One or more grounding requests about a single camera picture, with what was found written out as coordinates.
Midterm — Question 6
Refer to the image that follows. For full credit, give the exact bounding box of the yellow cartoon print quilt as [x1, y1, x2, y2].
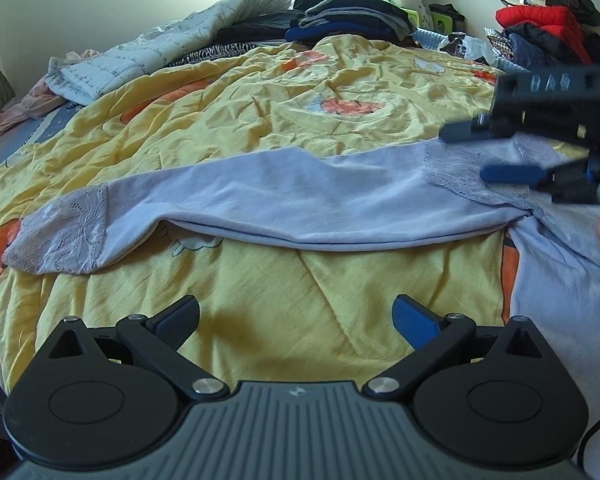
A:
[0, 34, 592, 391]

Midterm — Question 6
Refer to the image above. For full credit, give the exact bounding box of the dark navy jacket pile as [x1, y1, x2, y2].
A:
[504, 22, 600, 70]

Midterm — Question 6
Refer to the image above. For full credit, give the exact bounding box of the red puffer jacket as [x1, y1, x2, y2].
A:
[495, 6, 592, 65]

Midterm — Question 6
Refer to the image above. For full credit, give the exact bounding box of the lavender long sleeve top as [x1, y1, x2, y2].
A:
[0, 131, 600, 461]

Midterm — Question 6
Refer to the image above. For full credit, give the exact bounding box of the white plastic bag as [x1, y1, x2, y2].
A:
[438, 32, 496, 66]

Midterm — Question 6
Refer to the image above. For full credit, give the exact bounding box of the pale grey printed blanket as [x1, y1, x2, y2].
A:
[45, 0, 291, 106]

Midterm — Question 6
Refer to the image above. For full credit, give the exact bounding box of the green plastic stool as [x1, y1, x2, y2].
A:
[385, 0, 453, 35]

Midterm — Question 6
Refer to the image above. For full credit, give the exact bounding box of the pink cloth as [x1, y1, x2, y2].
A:
[0, 77, 68, 136]

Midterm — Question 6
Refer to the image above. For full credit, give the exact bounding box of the folded dark clothes stack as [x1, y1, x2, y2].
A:
[285, 0, 417, 44]

